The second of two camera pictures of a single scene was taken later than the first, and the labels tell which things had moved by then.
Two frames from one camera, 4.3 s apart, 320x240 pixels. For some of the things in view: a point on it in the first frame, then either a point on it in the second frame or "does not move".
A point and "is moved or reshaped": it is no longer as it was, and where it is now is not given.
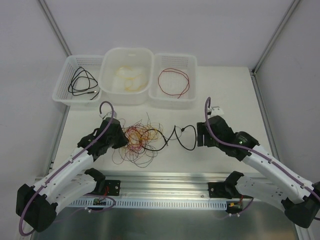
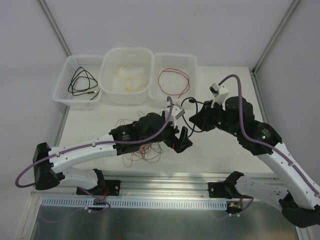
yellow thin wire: x=139 y=136 is moved or reshaped
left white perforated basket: x=78 y=84 does not move
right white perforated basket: x=174 y=81 does not move
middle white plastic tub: x=126 y=74 does not move
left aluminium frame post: x=49 y=16 does not move
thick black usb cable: x=174 y=127 is moved or reshaped
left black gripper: x=116 y=136 → x=173 y=136
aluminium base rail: x=170 y=186 does not move
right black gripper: x=206 y=133 → x=204 y=116
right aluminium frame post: x=275 y=37 does not move
